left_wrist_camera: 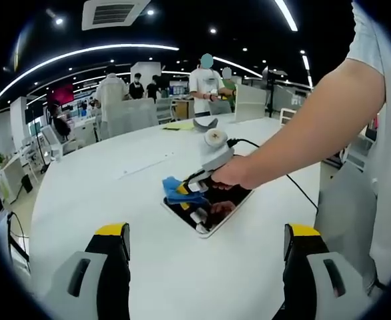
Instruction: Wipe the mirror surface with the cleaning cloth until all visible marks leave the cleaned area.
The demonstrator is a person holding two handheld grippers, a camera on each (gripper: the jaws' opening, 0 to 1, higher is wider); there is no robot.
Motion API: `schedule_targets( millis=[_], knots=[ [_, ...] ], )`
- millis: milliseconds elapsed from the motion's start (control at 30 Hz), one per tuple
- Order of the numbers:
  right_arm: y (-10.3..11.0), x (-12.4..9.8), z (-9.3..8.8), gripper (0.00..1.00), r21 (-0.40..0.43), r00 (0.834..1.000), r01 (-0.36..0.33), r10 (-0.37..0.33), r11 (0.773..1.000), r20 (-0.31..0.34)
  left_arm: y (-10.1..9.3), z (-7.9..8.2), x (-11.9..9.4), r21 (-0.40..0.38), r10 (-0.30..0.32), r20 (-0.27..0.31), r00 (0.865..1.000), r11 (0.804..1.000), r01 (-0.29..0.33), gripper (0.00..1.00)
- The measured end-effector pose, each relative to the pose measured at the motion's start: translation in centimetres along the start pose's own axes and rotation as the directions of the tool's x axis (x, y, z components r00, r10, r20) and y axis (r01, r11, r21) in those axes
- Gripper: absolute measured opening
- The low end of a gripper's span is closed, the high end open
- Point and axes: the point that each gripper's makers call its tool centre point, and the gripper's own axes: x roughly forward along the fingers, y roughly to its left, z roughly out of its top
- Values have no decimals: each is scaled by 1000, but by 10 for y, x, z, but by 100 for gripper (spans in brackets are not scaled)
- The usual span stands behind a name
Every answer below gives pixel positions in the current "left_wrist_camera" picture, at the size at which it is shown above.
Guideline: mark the white low cabinet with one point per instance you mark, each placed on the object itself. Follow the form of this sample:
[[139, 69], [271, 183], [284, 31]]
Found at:
[[12, 180]]

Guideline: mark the yellow paper sheet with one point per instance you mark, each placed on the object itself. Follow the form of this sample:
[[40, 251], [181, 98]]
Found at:
[[179, 127]]

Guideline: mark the ceiling air vent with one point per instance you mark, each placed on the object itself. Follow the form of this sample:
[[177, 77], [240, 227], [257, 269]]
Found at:
[[113, 14]]

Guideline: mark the black waste bin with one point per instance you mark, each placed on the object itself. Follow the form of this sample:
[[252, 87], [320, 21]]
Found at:
[[27, 184]]

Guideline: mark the red wall screen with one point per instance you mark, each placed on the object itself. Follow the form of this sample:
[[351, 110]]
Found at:
[[62, 93]]

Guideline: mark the grey curved band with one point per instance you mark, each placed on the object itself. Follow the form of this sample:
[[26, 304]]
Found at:
[[203, 127]]

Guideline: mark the potted green plant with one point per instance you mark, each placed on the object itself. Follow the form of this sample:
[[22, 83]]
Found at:
[[1, 160]]

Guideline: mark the black tripod stand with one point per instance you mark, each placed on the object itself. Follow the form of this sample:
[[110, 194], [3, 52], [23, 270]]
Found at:
[[273, 96]]

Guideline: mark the grey desk partition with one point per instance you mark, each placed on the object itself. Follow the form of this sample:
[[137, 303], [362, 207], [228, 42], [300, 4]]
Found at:
[[135, 116]]

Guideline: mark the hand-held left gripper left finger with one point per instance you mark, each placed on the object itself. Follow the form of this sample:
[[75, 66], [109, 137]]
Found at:
[[110, 283]]

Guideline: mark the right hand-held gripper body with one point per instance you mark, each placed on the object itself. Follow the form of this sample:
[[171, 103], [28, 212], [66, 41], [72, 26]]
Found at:
[[215, 153]]

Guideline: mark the person's right hand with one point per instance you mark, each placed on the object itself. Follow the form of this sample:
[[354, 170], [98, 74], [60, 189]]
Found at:
[[237, 173]]

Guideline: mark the white partition board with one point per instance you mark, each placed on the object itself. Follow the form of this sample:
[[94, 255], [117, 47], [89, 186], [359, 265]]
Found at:
[[250, 103]]

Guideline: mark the blue cleaning cloth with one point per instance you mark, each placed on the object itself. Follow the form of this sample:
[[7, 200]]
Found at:
[[170, 186]]

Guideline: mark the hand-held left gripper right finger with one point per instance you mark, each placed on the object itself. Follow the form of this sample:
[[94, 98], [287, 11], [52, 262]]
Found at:
[[307, 276]]

